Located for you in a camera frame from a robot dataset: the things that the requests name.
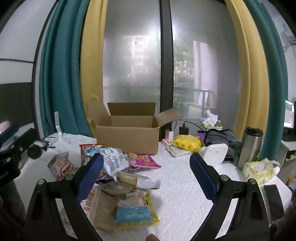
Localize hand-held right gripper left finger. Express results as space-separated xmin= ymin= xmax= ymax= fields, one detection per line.
xmin=23 ymin=153 xmax=104 ymax=241

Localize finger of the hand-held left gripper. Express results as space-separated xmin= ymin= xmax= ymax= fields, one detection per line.
xmin=0 ymin=124 xmax=19 ymax=145
xmin=7 ymin=128 xmax=41 ymax=163

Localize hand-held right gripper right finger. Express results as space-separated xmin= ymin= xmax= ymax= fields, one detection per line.
xmin=188 ymin=152 xmax=271 ymax=241

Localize clear round cake packet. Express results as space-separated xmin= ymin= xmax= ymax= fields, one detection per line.
xmin=99 ymin=182 xmax=137 ymax=196

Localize white snack packet blue print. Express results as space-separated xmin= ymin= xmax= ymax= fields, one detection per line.
xmin=89 ymin=147 xmax=130 ymax=176

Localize brown snack packet red logo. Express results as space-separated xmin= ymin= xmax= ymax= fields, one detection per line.
xmin=47 ymin=151 xmax=74 ymax=181

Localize large beige snack packet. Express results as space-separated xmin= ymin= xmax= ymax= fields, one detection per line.
xmin=80 ymin=185 xmax=130 ymax=232

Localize clear biscuit stick packet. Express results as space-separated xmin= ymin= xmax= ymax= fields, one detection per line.
xmin=113 ymin=171 xmax=162 ymax=189

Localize brown cardboard box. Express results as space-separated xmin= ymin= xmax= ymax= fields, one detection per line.
xmin=85 ymin=100 xmax=184 ymax=155

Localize pink snack packet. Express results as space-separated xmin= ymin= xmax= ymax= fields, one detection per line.
xmin=126 ymin=152 xmax=162 ymax=171

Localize yellow snack packet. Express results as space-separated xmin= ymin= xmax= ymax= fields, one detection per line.
xmin=114 ymin=192 xmax=161 ymax=230

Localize black round device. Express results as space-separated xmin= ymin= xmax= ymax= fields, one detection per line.
xmin=28 ymin=145 xmax=42 ymax=160

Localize white quilted table cover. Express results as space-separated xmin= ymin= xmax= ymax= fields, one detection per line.
xmin=21 ymin=133 xmax=292 ymax=241

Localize white book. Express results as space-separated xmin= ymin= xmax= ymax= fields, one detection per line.
xmin=162 ymin=139 xmax=199 ymax=158

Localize white desk stand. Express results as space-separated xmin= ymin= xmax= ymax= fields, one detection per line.
xmin=54 ymin=112 xmax=70 ymax=144

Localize yellow wipes pack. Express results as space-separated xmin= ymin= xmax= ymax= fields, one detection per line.
xmin=171 ymin=134 xmax=201 ymax=152

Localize purple pouch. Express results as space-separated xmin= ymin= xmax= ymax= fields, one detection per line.
xmin=197 ymin=131 xmax=208 ymax=145

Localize grey bag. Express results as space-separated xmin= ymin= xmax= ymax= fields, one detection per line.
xmin=203 ymin=129 xmax=242 ymax=158

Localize white tray with trinkets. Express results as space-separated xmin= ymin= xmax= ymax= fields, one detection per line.
xmin=200 ymin=116 xmax=223 ymax=129

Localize steel thermos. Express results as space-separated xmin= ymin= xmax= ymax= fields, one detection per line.
xmin=236 ymin=127 xmax=264 ymax=171

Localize yellow tissue pack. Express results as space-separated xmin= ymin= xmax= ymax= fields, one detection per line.
xmin=242 ymin=158 xmax=281 ymax=184

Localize white plastic bag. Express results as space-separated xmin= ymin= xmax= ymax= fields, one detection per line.
xmin=206 ymin=109 xmax=219 ymax=124

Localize black smartphone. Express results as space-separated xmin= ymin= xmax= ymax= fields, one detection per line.
xmin=263 ymin=184 xmax=285 ymax=224

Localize balcony railing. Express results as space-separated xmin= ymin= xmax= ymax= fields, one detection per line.
xmin=173 ymin=87 xmax=215 ymax=109

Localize white side shelf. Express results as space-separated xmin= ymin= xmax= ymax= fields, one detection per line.
xmin=281 ymin=137 xmax=296 ymax=163

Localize computer monitor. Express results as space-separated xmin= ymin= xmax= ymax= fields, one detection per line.
xmin=284 ymin=100 xmax=296 ymax=129

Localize yellow curtain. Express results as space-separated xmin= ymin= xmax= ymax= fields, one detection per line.
xmin=224 ymin=0 xmax=270 ymax=139
xmin=80 ymin=0 xmax=108 ymax=105

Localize black window mullion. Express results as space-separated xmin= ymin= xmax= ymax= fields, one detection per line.
xmin=159 ymin=0 xmax=175 ymax=142

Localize black cable tangle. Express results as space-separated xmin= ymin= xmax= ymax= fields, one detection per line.
xmin=35 ymin=137 xmax=56 ymax=151

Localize black wall trim strip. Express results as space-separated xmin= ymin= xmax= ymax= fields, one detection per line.
xmin=31 ymin=0 xmax=62 ymax=139

